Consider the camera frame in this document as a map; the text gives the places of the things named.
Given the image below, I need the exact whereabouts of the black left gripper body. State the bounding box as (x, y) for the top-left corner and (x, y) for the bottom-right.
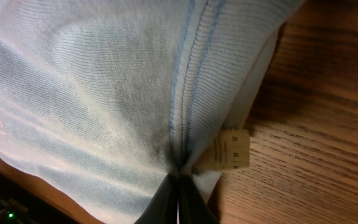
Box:
(0, 174), (78, 224)

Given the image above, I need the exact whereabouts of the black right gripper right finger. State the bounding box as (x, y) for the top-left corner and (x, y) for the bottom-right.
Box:
(178, 175), (219, 224)

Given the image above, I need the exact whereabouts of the light blue printed t-shirt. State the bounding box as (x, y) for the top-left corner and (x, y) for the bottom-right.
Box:
(0, 0), (301, 223)

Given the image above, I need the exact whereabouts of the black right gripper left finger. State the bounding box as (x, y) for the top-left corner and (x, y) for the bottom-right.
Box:
(135, 174), (178, 224)

